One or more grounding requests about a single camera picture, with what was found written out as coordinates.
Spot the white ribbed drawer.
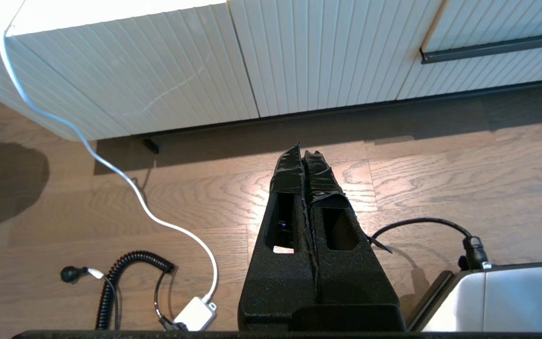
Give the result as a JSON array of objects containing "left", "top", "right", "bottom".
[{"left": 226, "top": 0, "right": 542, "bottom": 118}]

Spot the white TV cabinet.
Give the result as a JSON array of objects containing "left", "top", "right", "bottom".
[{"left": 0, "top": 0, "right": 542, "bottom": 142}]

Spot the white power adapter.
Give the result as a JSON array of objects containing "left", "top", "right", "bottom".
[{"left": 172, "top": 297, "right": 217, "bottom": 332}]

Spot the thick white cable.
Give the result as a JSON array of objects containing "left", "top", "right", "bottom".
[{"left": 0, "top": 26, "right": 218, "bottom": 304}]

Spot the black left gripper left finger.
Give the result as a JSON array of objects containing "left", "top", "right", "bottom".
[{"left": 238, "top": 144, "right": 321, "bottom": 331}]

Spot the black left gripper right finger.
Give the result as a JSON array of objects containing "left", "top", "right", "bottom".
[{"left": 303, "top": 150, "right": 406, "bottom": 331}]

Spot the black coiled cable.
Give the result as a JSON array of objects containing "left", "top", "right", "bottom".
[{"left": 59, "top": 251, "right": 188, "bottom": 331}]

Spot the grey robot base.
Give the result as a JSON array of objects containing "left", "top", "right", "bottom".
[{"left": 406, "top": 260, "right": 542, "bottom": 333}]

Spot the black looped floor cable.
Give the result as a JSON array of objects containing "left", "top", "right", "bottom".
[{"left": 369, "top": 217, "right": 490, "bottom": 271}]

